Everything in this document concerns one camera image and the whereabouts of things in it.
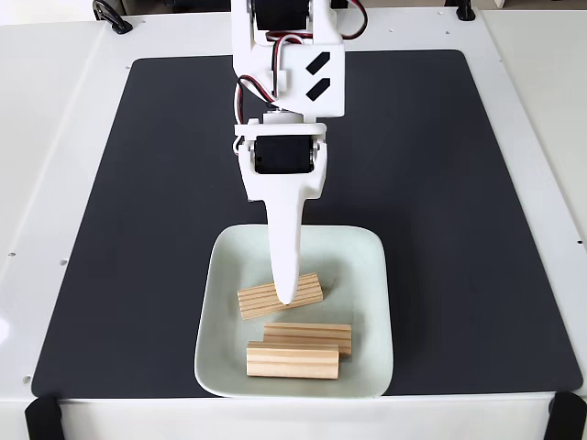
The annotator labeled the grooved wooden block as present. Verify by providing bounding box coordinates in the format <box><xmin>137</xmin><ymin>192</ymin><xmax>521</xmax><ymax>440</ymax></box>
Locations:
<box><xmin>245</xmin><ymin>339</ymin><xmax>341</xmax><ymax>382</ymax></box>
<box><xmin>237</xmin><ymin>272</ymin><xmax>325</xmax><ymax>321</ymax></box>
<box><xmin>263</xmin><ymin>320</ymin><xmax>354</xmax><ymax>359</ymax></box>

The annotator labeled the pale green square plate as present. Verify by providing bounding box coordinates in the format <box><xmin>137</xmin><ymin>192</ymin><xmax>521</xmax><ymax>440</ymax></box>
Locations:
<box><xmin>194</xmin><ymin>223</ymin><xmax>395</xmax><ymax>399</ymax></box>

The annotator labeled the black rubber mat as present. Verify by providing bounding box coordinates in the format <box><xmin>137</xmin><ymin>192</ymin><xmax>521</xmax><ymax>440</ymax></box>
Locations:
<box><xmin>30</xmin><ymin>49</ymin><xmax>583</xmax><ymax>399</ymax></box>

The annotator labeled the red black white servo cable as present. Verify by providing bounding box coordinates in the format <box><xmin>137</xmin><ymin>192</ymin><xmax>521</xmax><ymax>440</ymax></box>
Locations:
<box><xmin>329</xmin><ymin>0</ymin><xmax>370</xmax><ymax>43</ymax></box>
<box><xmin>233</xmin><ymin>34</ymin><xmax>306</xmax><ymax>157</ymax></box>

